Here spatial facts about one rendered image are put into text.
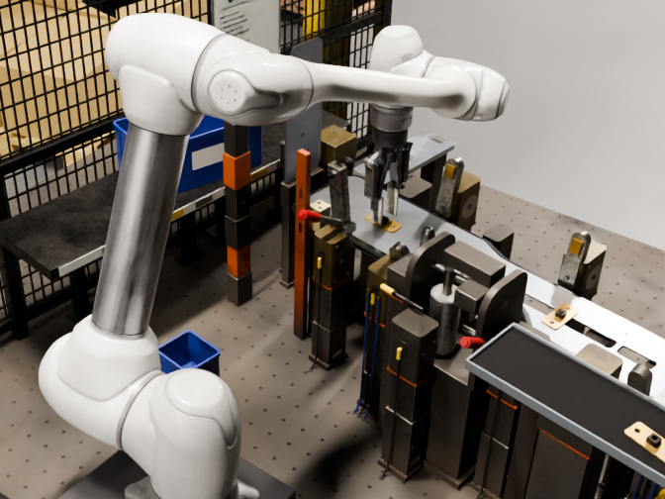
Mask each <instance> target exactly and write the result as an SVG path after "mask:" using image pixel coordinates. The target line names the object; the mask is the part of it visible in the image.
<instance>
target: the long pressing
mask: <svg viewBox="0 0 665 499"><path fill-rule="evenodd" d="M347 177H348V190H349V204H350V217H351V221H352V222H354V223H355V224H356V231H355V232H353V233H352V246H353V247H354V248H356V249H358V250H361V251H362V252H364V253H366V254H368V255H370V256H371V257H373V258H375V259H377V260H379V259H380V258H382V257H384V256H385V255H387V254H388V253H389V248H390V247H391V246H393V245H394V244H395V243H396V242H401V243H403V244H405V245H406V246H407V247H408V249H409V251H410V252H411V253H415V251H416V250H417V249H418V248H419V247H420V242H421V234H422V230H423V229H424V228H425V227H433V228H434V230H435V236H437V235H439V234H440V233H442V232H449V233H451V234H453V235H454V236H455V242H458V241H462V242H464V243H465V244H467V245H469V246H471V247H473V248H475V249H477V250H480V251H482V252H484V253H486V254H487V255H489V256H491V257H493V258H495V259H497V260H499V261H501V262H503V263H505V264H506V265H507V267H506V273H505V276H507V275H508V274H510V273H511V272H512V271H514V270H515V269H518V268H519V269H521V270H523V271H525V272H526V273H527V276H528V279H527V285H526V291H525V295H527V296H529V297H531V298H533V299H535V300H537V301H538V302H540V303H542V304H544V305H546V306H548V307H550V308H552V309H554V310H555V309H556V308H557V307H559V306H560V305H561V304H563V303H567V304H568V305H570V306H572V307H574V308H576V309H578V310H579V313H578V314H577V315H576V316H574V317H573V318H572V319H571V320H574V321H576V322H578V323H580V324H582V325H584V326H586V327H588V328H589V329H591V330H593V331H595V332H597V333H599V334H601V335H603V336H605V337H606V338H608V339H610V340H612V341H614V342H615V343H616V344H615V345H614V346H613V347H612V348H606V347H604V346H602V345H600V344H598V343H596V342H594V341H593V340H591V339H589V338H587V337H585V336H583V335H581V334H579V333H578V332H576V331H574V330H572V329H570V328H568V327H566V326H565V324H564V325H563V326H562V327H560V328H559V329H558V330H554V329H552V328H550V327H549V326H547V325H545V324H543V323H542V322H541V320H542V319H543V318H544V317H546V315H544V314H542V313H540V312H538V311H537V310H535V309H533V308H531V307H529V306H527V305H525V304H523V306H522V316H521V321H522V322H525V323H527V324H529V325H531V326H533V327H535V328H537V329H538V330H540V331H542V332H544V333H546V334H548V335H549V336H550V342H551V343H553V344H555V345H557V346H559V347H560V348H562V349H565V350H567V351H568V352H569V353H571V354H573V355H575V354H576V353H577V352H578V351H579V350H581V349H582V348H583V347H584V346H585V345H587V344H589V343H592V344H596V345H598V346H600V347H601V348H603V349H606V350H608V351H610V352H612V353H613V354H615V355H617V356H619V357H621V358H622V359H623V365H622V371H621V373H620V377H619V381H621V382H623V383H625V384H626V383H627V376H628V373H629V372H630V371H631V370H632V369H633V368H634V366H635V365H636V363H634V362H633V361H631V360H629V359H627V358H625V357H623V356H621V355H620V354H618V351H619V350H620V349H622V348H627V349H630V350H632V351H634V352H636V353H638V354H639V355H641V356H643V357H645V358H647V359H649V360H651V361H653V362H654V363H655V366H654V367H653V368H652V369H650V370H651V372H652V374H653V379H652V385H651V391H650V398H652V399H653V398H654V397H655V396H656V395H657V394H658V393H659V392H660V391H661V390H662V389H663V388H664V387H665V340H664V339H662V338H660V337H658V336H656V335H654V334H652V333H650V332H648V331H646V330H644V329H642V328H640V327H638V326H636V325H634V324H633V323H631V322H629V321H627V320H626V319H624V318H622V317H620V316H618V315H616V314H614V313H612V312H610V311H608V310H606V309H604V308H602V307H600V306H598V305H596V304H594V303H592V302H590V301H589V300H587V299H585V298H583V297H581V296H579V295H577V294H575V293H573V292H571V291H569V290H567V289H565V288H563V287H561V286H559V285H557V284H555V283H553V282H551V281H550V280H548V279H546V278H544V277H542V276H540V275H538V274H536V273H534V272H532V271H530V270H528V269H526V268H524V267H522V266H520V265H518V264H516V263H514V262H512V261H511V260H509V259H507V258H505V257H504V256H503V255H502V254H501V253H500V252H499V251H498V250H497V249H496V248H495V247H494V246H493V245H492V244H491V243H490V242H488V241H487V240H485V239H483V238H481V237H479V236H477V235H475V234H473V233H471V232H469V231H467V230H465V229H463V228H461V227H459V226H458V225H456V224H454V223H452V222H450V221H448V220H446V219H444V218H442V217H440V216H438V215H436V214H435V213H433V212H431V211H429V210H427V209H425V208H423V207H421V206H419V205H417V204H415V203H413V202H411V201H409V200H407V199H405V198H403V197H401V196H399V201H398V213H397V216H393V215H392V214H390V213H388V212H386V211H385V210H386V198H387V189H386V188H384V187H383V191H382V197H384V204H383V215H384V216H386V217H388V218H389V219H391V220H393V221H395V222H397V223H399V224H401V225H402V228H401V229H399V230H398V231H396V232H394V233H390V232H388V231H386V230H384V229H382V228H380V227H379V226H377V225H375V224H373V223H371V222H369V221H367V220H365V216H367V215H368V214H370V213H371V210H370V201H371V199H369V198H367V197H365V196H364V181H365V178H364V177H362V176H359V175H353V174H351V175H348V176H347ZM318 200H322V201H324V202H325V203H327V204H329V205H330V204H331V196H330V186H329V185H328V184H327V185H325V186H323V187H322V188H320V189H318V190H316V191H314V192H312V193H311V199H310V205H311V204H313V203H314V202H316V201H318ZM625 333H627V336H626V335H625Z"/></svg>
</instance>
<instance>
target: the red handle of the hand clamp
mask: <svg viewBox="0 0 665 499"><path fill-rule="evenodd" d="M298 217H299V219H300V220H304V221H308V222H313V223H324V224H328V225H332V226H337V227H339V228H342V224H341V219H336V218H332V217H328V216H324V215H321V214H320V213H318V212H314V211H310V210H306V209H301V210H300V211H299V213H298Z"/></svg>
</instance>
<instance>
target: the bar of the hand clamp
mask: <svg viewBox="0 0 665 499"><path fill-rule="evenodd" d="M352 169H354V162H353V160H352V159H351V158H350V157H348V156H346V157H345V158H343V159H342V163H340V164H339V165H337V162H336V160H334V161H332V162H330V163H329V164H328V175H327V179H328V180H329V186H330V196H331V207H332V218H336V219H341V224H342V231H343V229H344V226H345V225H346V224H347V223H348V222H350V221H351V217H350V204H349V190H348V177H347V171H348V170H352Z"/></svg>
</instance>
